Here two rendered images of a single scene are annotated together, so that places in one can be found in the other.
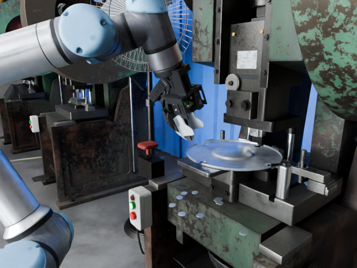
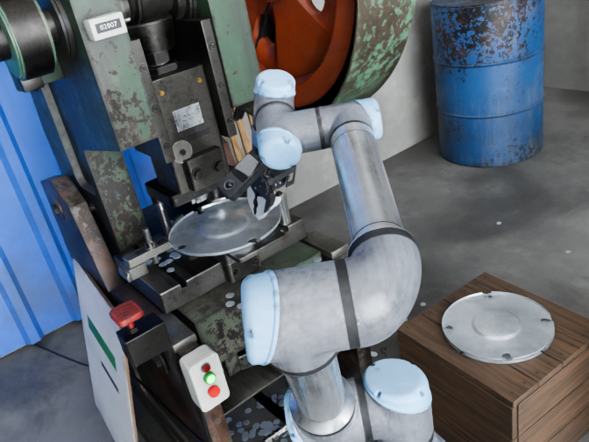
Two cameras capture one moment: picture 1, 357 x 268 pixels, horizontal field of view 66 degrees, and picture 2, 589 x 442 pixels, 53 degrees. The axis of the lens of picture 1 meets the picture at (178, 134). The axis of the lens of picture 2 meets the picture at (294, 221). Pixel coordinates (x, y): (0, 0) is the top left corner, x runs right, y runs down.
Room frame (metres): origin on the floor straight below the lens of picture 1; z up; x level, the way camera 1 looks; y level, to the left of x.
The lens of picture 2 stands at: (0.51, 1.14, 1.45)
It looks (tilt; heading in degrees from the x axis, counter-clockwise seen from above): 27 degrees down; 276
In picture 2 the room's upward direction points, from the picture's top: 12 degrees counter-clockwise
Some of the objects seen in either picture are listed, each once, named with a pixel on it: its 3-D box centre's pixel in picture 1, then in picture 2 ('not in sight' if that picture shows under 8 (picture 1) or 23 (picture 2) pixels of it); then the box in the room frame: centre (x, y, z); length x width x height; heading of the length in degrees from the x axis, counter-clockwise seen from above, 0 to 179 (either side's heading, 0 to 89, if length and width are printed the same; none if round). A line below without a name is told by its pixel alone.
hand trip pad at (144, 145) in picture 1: (147, 152); (130, 324); (1.02, 0.12, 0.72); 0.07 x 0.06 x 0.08; 129
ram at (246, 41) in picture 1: (255, 68); (182, 124); (0.88, -0.24, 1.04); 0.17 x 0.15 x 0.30; 129
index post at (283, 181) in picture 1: (283, 179); (281, 207); (0.69, -0.28, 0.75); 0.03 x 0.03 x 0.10; 39
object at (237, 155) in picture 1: (232, 152); (224, 224); (0.82, -0.17, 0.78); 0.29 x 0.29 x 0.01
